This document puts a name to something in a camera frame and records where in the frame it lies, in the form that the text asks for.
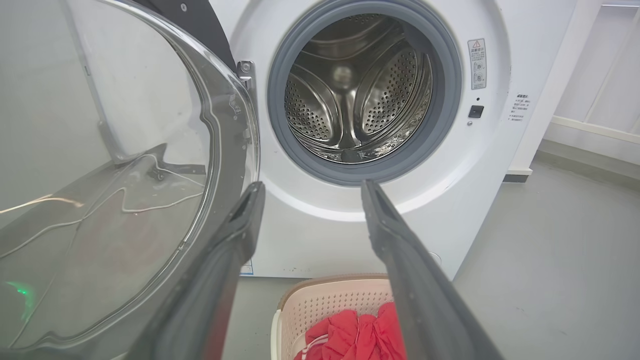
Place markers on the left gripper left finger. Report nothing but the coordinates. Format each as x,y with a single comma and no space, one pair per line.
210,300

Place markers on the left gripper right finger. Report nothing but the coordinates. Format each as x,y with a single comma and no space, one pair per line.
425,310

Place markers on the black round washer door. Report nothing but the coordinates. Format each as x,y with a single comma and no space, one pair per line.
230,165

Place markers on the white washing machine body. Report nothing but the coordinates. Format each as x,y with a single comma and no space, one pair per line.
310,235

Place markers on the black door latch socket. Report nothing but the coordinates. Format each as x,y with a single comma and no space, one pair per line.
475,111

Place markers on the stainless steel washer drum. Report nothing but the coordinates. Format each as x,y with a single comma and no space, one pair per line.
320,115

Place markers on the metal door hinge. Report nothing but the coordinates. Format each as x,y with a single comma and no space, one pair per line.
245,75

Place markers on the blue energy label sticker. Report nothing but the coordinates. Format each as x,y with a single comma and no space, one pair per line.
246,268

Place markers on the round white filter cover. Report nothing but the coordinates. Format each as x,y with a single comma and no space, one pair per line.
436,258

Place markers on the red garment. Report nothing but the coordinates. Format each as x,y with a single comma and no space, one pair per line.
345,330

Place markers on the beige plastic laundry basket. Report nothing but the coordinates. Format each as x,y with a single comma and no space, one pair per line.
325,300

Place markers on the black text label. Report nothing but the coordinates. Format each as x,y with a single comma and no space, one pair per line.
518,107

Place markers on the red triangle warning sticker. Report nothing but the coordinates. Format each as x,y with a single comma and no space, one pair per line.
477,64

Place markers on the white panel partition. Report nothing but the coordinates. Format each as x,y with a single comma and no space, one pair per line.
600,75

